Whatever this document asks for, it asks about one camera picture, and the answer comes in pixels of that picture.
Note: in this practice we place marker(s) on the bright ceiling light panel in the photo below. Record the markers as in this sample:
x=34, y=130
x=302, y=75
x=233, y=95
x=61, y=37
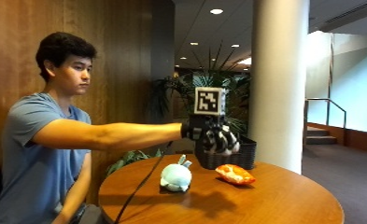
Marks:
x=246, y=61

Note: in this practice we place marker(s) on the orange snack packet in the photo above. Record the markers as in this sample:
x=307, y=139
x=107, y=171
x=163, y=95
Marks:
x=235, y=174

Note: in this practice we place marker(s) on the ceiling vent strip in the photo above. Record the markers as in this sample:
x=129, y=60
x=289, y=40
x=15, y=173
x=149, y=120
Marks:
x=349, y=14

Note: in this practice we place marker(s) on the low green leafy plant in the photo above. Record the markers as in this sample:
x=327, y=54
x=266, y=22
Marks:
x=129, y=158

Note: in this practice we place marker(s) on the white soft object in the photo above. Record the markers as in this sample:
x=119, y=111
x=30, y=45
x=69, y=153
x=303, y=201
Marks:
x=226, y=152

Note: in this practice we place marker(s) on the black woven basket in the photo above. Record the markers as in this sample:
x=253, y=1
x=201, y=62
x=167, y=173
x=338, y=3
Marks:
x=233, y=160

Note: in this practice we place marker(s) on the the person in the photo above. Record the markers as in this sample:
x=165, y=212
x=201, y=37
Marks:
x=38, y=140

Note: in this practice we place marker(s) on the tall palm plant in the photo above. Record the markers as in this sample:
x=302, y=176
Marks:
x=211, y=79

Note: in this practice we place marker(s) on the carpeted steps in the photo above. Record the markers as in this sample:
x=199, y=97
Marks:
x=321, y=137

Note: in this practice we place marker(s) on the light blue plush toy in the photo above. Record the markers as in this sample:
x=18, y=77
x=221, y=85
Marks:
x=175, y=175

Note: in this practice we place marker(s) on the white cube with black markers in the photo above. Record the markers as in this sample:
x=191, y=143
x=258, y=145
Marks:
x=210, y=101

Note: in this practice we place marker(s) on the round ceiling light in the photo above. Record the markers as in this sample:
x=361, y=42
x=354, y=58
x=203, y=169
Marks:
x=235, y=45
x=194, y=44
x=217, y=11
x=183, y=58

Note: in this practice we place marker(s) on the white round column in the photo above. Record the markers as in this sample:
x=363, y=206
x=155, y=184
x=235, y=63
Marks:
x=278, y=77

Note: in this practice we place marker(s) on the metal handrail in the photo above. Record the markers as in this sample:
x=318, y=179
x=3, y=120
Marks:
x=327, y=107

